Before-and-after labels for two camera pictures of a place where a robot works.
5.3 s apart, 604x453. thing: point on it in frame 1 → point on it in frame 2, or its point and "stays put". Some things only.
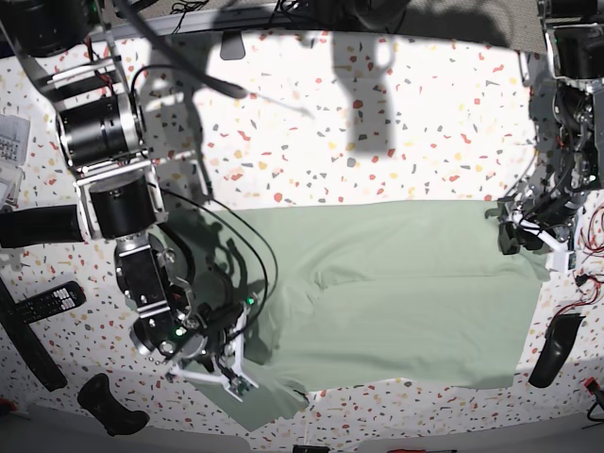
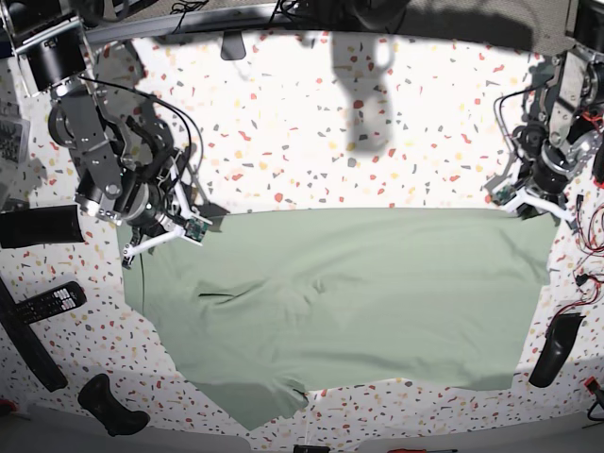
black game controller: x=97 y=399 stays put
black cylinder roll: x=59 y=224 stays put
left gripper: x=200 y=332 → x=143 y=209
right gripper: x=553 y=210 → x=550 y=174
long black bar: x=29 y=344 stays put
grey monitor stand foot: x=232 y=45 stays put
